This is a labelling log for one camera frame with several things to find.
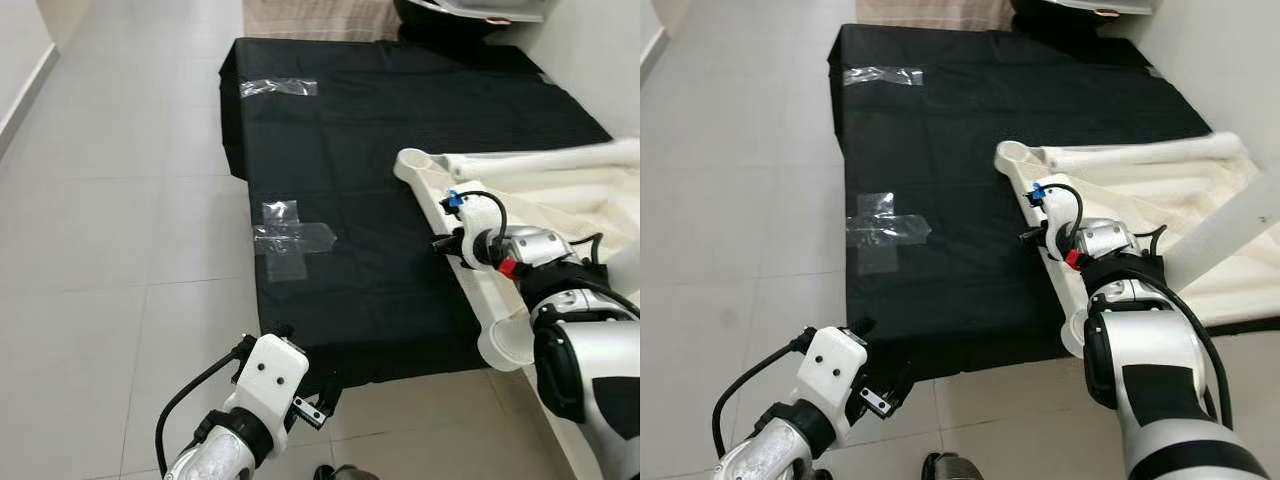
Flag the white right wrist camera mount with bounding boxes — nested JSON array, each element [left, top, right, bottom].
[[440, 180, 501, 271], [1030, 175, 1076, 263]]

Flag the clear tape piece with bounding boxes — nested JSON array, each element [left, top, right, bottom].
[[845, 192, 933, 276], [252, 200, 338, 283], [843, 65, 924, 87], [238, 77, 319, 99]]

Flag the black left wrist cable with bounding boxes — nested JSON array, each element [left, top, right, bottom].
[[155, 340, 251, 471], [712, 330, 813, 461]]

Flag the white plastic table leg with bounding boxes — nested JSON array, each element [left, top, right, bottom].
[[1040, 132, 1251, 173], [1060, 185, 1280, 359], [443, 138, 640, 179], [478, 298, 539, 373]]

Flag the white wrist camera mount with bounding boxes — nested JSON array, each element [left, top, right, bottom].
[[1030, 175, 1076, 263], [795, 325, 869, 426], [440, 180, 501, 271], [232, 335, 309, 436]]

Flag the beige cloth covered bench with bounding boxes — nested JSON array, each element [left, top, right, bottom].
[[855, 0, 1016, 31], [243, 0, 401, 43]]

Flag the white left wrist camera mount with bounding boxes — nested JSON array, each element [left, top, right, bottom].
[[232, 335, 309, 436], [795, 325, 869, 426]]

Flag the white plastic children table top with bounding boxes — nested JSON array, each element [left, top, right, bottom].
[[993, 130, 1280, 359], [393, 137, 640, 373]]

